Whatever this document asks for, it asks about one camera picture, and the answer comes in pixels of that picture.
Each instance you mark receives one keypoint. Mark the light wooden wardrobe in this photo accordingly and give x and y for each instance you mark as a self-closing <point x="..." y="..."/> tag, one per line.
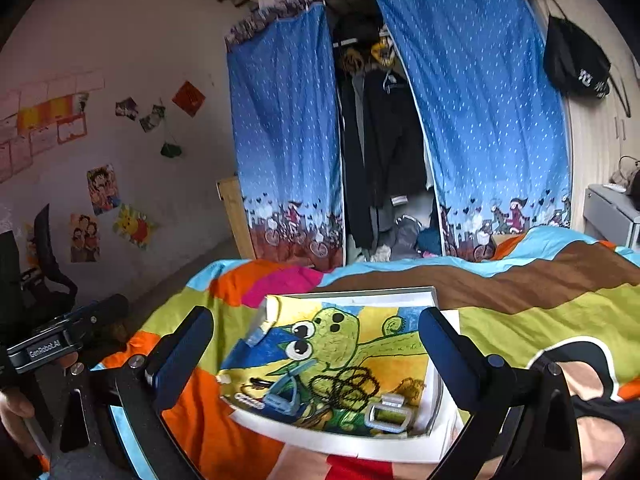
<point x="595" y="150"/>

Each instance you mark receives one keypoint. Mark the dark bag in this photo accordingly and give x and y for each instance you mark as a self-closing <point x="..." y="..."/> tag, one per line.
<point x="630" y="177"/>

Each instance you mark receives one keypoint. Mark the grey bedside cabinet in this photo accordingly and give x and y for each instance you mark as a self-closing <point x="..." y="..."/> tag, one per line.
<point x="610" y="215"/>

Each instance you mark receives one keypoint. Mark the person's left hand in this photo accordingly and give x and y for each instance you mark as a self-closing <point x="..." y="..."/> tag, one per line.
<point x="15" y="410"/>

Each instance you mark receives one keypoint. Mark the green hanging ornament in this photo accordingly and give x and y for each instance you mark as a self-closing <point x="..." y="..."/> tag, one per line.
<point x="171" y="150"/>

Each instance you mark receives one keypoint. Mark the black office chair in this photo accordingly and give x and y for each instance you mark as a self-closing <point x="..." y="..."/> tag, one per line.
<point x="50" y="260"/>

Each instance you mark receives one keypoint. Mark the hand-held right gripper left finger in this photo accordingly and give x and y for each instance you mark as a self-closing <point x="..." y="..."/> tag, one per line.
<point x="175" y="370"/>

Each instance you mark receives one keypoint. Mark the blue dotted curtain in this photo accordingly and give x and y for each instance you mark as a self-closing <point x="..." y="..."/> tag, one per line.
<point x="485" y="110"/>
<point x="285" y="135"/>

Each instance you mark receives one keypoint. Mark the yellow and black garment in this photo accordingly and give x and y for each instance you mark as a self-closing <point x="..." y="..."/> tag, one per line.
<point x="382" y="52"/>

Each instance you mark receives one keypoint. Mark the row of wall certificates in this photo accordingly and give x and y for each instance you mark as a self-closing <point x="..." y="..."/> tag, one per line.
<point x="45" y="120"/>

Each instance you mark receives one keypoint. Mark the colourful striped blanket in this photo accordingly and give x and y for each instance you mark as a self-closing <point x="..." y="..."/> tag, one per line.
<point x="525" y="310"/>

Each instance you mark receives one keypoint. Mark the black hair clip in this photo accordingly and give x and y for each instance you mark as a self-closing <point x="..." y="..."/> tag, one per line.
<point x="261" y="382"/>

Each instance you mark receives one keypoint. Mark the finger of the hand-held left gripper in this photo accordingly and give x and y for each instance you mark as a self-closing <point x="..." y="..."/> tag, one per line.
<point x="105" y="312"/>

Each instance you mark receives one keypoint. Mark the small wall photo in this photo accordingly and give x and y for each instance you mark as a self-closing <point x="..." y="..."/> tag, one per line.
<point x="152" y="118"/>
<point x="126" y="108"/>

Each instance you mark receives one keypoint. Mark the small wooden cabinet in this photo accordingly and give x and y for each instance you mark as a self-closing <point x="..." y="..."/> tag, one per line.
<point x="235" y="220"/>

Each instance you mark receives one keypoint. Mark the cartoon couple wall poster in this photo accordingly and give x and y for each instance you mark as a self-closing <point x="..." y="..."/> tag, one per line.
<point x="84" y="237"/>

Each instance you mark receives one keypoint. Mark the cartoon characters wall poster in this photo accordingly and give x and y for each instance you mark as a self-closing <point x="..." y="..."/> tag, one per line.
<point x="103" y="190"/>

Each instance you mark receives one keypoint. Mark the red paper square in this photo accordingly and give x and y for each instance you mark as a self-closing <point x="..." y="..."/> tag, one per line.
<point x="188" y="99"/>

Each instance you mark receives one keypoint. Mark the blue-grey smartwatch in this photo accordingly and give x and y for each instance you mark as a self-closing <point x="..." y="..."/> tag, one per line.
<point x="282" y="400"/>

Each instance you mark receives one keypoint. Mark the yellow cartoon wall poster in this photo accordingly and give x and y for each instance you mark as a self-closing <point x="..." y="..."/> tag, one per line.
<point x="135" y="225"/>

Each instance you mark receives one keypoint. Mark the dark hanging clothes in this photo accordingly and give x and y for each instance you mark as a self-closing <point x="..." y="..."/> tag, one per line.
<point x="385" y="135"/>

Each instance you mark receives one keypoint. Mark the grey rectangular clip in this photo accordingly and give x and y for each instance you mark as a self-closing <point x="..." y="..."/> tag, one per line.
<point x="387" y="415"/>

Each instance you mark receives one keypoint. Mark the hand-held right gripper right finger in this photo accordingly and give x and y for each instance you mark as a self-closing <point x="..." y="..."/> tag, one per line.
<point x="445" y="355"/>

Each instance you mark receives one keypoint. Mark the white tray with turtle drawing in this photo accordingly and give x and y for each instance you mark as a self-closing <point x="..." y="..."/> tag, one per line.
<point x="350" y="350"/>

